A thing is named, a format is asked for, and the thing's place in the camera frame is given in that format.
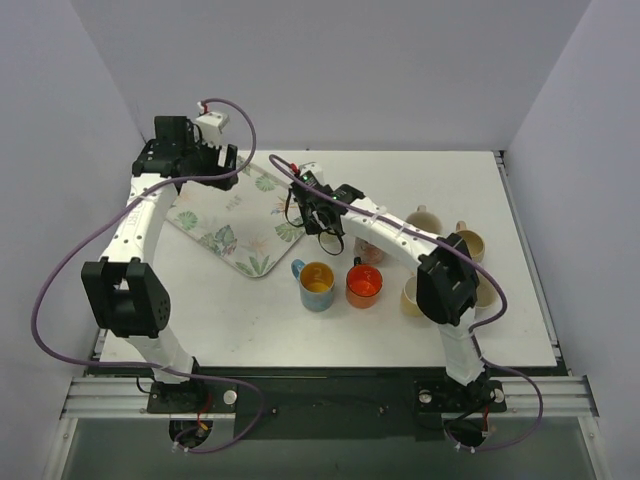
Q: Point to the orange mug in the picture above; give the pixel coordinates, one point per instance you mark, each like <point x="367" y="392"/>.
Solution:
<point x="364" y="283"/>

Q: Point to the blue butterfly mug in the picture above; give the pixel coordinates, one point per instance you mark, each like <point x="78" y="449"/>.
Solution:
<point x="316" y="283"/>

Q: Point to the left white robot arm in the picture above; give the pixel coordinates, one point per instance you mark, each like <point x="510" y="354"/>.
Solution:
<point x="126" y="296"/>

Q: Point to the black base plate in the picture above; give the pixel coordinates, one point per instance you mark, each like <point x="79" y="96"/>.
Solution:
<point x="328" y="404"/>

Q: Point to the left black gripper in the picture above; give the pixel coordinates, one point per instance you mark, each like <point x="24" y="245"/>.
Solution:
<point x="223" y="167"/>

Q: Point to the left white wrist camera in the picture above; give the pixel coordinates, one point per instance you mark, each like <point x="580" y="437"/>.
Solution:
<point x="210" y="124"/>

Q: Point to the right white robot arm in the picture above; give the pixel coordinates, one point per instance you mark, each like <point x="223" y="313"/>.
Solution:
<point x="446" y="282"/>

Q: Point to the floral serving tray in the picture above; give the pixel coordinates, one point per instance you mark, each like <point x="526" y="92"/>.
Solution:
<point x="250" y="227"/>

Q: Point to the pink mug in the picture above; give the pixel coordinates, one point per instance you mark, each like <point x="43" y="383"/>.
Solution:
<point x="367" y="252"/>

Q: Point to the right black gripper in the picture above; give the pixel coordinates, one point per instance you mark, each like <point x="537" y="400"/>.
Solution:
<point x="311" y="215"/>

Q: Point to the cream shell pattern mug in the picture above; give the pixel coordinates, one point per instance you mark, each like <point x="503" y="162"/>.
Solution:
<point x="486" y="294"/>

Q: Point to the yellow squat mug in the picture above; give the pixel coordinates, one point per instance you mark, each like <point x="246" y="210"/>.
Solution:
<point x="408" y="300"/>

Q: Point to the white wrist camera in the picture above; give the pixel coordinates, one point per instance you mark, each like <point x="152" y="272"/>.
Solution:
<point x="210" y="124"/>
<point x="308" y="171"/>

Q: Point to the beige round mug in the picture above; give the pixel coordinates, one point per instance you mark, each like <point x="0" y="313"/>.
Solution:
<point x="475" y="243"/>

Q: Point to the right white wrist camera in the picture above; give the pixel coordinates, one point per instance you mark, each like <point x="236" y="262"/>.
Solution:
<point x="308" y="171"/>

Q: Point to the cream floral tall mug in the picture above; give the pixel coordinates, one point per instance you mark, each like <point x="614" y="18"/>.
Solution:
<point x="425" y="220"/>

